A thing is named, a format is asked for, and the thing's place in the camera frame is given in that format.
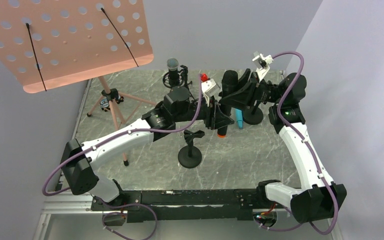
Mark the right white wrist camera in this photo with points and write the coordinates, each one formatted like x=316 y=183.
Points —
x=262 y=64

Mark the black microphone silver grille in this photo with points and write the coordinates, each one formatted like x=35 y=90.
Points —
x=173 y=77

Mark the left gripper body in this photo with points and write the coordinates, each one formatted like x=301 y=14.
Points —
x=214 y=112

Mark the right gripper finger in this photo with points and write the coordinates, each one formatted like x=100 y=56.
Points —
x=239 y=101
x=244 y=84

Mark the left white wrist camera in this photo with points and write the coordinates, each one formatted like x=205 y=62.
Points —
x=209 y=87

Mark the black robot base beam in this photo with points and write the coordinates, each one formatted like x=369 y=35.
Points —
x=147 y=205

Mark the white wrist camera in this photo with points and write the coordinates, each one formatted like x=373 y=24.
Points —
x=262 y=64
x=209 y=87

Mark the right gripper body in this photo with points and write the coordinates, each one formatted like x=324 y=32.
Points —
x=253 y=89

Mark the pink perforated music stand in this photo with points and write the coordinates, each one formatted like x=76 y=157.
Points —
x=47 y=44

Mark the black shock mount tripod stand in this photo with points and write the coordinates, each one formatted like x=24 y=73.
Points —
x=184 y=82

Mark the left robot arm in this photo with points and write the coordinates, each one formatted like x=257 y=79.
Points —
x=81 y=161

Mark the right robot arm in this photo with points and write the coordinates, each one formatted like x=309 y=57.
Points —
x=318 y=197

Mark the blue microphone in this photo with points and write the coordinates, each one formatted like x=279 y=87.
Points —
x=239 y=119

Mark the black round-base mic stand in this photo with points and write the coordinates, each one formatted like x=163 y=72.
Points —
x=190 y=156

